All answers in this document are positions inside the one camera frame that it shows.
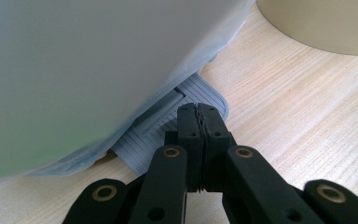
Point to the grey ribbed tray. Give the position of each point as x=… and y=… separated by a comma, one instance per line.
x=206, y=91

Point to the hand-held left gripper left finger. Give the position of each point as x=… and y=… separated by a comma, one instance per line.
x=189, y=146

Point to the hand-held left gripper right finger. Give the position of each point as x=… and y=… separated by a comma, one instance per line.
x=216, y=137

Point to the pale translucent plastic bag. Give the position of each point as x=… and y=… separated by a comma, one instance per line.
x=74, y=77

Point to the beige round container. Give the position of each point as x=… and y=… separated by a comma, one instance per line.
x=323, y=21

